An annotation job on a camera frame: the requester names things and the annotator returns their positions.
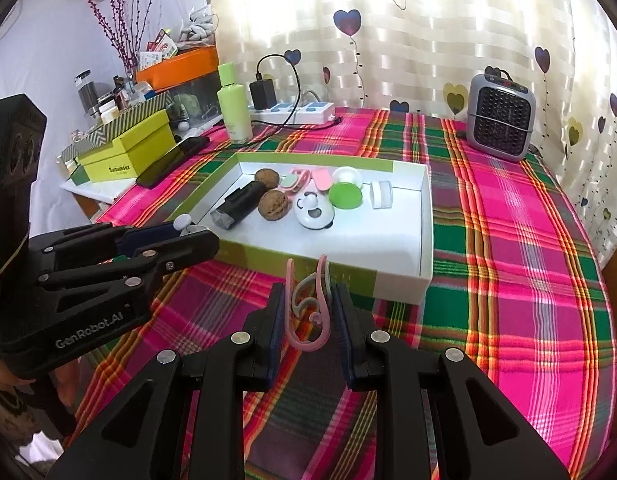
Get striped box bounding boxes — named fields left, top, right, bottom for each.
left=61, top=92, right=172, bottom=166

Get person's left hand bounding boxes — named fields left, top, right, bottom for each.
left=0, top=360, right=36, bottom=391

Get purple flower branches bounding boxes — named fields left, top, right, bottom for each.
left=83, top=0, right=164, bottom=76

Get plaid tablecloth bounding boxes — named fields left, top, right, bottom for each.
left=63, top=105, right=617, bottom=480

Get yellow-green box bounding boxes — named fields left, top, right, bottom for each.
left=76, top=110, right=172, bottom=184

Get black charger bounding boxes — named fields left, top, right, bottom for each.
left=250, top=77, right=278, bottom=111

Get white power strip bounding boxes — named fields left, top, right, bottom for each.
left=246, top=101, right=336, bottom=126

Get black stamp with clear end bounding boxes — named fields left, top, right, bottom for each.
left=210, top=180, right=268, bottom=232

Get black cable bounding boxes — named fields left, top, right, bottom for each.
left=256, top=54, right=342, bottom=128

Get green and white round container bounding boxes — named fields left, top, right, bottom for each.
left=329, top=166, right=364, bottom=211

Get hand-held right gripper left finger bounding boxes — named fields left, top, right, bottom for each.
left=47, top=282, right=289, bottom=480

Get green and white cardboard box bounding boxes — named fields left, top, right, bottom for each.
left=186, top=154, right=433, bottom=306

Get black phone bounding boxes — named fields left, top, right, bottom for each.
left=135, top=136, right=210, bottom=190

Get orange container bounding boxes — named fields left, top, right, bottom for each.
left=136, top=46, right=219, bottom=92

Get heart print curtain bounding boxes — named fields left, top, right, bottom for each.
left=203, top=0, right=617, bottom=261

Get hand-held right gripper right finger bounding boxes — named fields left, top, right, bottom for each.
left=333, top=284, right=572, bottom=480

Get glass jar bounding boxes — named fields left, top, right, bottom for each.
left=74, top=70, right=102, bottom=116

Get light green bottle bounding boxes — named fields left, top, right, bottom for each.
left=217, top=62, right=253, bottom=143

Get grey space heater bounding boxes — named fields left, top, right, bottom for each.
left=466, top=67, right=537, bottom=163

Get pile of white cables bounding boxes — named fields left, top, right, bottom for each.
left=178, top=7, right=216, bottom=43

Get small white round knob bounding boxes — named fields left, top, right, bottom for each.
left=173, top=214, right=209, bottom=236

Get white panda face gadget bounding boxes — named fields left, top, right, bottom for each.
left=293, top=190, right=337, bottom=232

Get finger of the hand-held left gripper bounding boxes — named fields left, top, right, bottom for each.
left=37, top=231, right=220, bottom=294
left=28, top=221, right=183, bottom=262

